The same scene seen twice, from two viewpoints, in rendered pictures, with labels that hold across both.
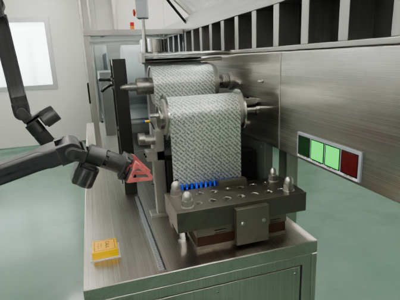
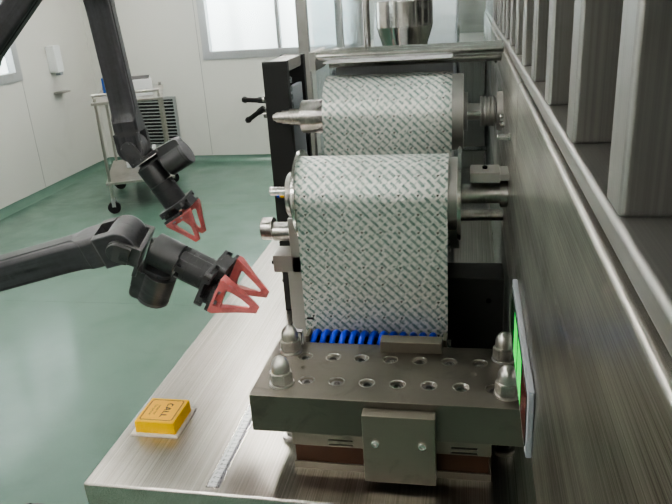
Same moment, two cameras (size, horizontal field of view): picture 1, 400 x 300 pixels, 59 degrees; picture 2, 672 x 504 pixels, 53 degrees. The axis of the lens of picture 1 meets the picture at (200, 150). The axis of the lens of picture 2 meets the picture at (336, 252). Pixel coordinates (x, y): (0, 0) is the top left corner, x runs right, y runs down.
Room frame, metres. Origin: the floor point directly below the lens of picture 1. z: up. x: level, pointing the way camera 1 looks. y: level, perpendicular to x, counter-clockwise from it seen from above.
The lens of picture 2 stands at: (0.21, -0.45, 1.56)
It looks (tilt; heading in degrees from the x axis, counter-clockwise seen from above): 21 degrees down; 29
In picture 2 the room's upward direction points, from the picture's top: 4 degrees counter-clockwise
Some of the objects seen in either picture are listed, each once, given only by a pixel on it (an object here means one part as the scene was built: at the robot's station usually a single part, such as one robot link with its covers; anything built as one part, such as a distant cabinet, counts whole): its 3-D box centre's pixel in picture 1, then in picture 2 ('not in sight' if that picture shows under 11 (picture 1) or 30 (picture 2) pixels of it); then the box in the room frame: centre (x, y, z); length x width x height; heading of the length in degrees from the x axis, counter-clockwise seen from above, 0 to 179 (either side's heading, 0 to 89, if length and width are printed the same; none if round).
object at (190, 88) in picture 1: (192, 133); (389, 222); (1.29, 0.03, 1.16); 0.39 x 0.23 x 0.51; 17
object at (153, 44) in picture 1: (153, 45); (404, 13); (1.85, 0.21, 1.50); 0.14 x 0.14 x 0.06
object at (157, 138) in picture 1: (155, 173); (295, 294); (1.15, 0.16, 1.05); 0.06 x 0.05 x 0.31; 107
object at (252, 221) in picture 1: (252, 224); (399, 448); (0.91, -0.14, 0.96); 0.10 x 0.03 x 0.11; 107
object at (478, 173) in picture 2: (249, 99); (489, 172); (1.21, -0.18, 1.28); 0.06 x 0.05 x 0.02; 107
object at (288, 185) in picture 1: (288, 183); (507, 379); (1.00, -0.26, 1.05); 0.04 x 0.04 x 0.04
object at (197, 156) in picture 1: (207, 158); (373, 287); (1.10, -0.02, 1.11); 0.23 x 0.01 x 0.18; 107
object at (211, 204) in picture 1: (234, 201); (394, 388); (1.00, -0.10, 1.00); 0.40 x 0.16 x 0.06; 107
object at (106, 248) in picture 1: (105, 248); (163, 415); (0.91, 0.29, 0.91); 0.07 x 0.07 x 0.02; 17
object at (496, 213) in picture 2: not in sight; (481, 214); (1.32, -0.14, 1.17); 0.08 x 0.02 x 0.02; 107
